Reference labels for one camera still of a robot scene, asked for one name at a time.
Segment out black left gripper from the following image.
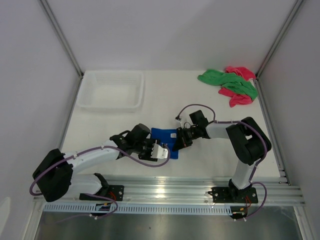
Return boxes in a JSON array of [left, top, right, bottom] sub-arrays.
[[133, 138, 161, 162]]

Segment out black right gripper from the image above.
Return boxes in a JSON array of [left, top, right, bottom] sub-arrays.
[[172, 125, 200, 152]]

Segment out blue towel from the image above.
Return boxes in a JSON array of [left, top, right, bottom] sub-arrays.
[[151, 127, 179, 160]]

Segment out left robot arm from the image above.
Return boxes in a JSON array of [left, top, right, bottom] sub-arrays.
[[29, 123, 170, 203]]

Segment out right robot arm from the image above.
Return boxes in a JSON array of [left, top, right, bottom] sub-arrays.
[[172, 110, 272, 202]]

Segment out white plastic basket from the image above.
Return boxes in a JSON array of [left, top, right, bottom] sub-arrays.
[[76, 70, 145, 113]]

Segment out green towel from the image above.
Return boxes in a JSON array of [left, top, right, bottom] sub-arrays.
[[197, 69, 258, 101]]

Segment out pink towel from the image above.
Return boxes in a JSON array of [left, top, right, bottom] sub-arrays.
[[218, 66, 256, 108]]

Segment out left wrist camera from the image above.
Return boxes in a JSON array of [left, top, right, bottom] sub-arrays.
[[151, 143, 169, 159]]

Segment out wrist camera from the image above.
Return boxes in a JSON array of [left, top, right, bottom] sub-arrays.
[[175, 115, 182, 123], [151, 143, 169, 159]]

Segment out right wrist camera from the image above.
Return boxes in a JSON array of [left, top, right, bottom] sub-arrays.
[[175, 115, 182, 123]]

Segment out aluminium front rail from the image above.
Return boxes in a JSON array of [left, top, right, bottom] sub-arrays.
[[33, 176, 306, 207]]

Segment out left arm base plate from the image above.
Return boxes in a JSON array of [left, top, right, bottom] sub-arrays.
[[79, 185, 125, 202]]

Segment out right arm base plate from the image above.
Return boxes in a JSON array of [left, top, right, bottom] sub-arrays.
[[208, 185, 258, 204]]

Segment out aluminium frame rail right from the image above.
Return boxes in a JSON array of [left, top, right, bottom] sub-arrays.
[[253, 78, 292, 186]]

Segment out slotted cable duct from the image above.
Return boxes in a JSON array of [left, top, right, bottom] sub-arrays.
[[43, 202, 232, 216]]

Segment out aluminium frame post left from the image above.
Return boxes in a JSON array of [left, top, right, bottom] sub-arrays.
[[37, 0, 84, 78]]

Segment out aluminium frame post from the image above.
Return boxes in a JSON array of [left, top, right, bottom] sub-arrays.
[[255, 0, 307, 79], [37, 0, 84, 78]]

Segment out aluminium frame post right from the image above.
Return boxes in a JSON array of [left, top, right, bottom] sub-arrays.
[[255, 0, 307, 79]]

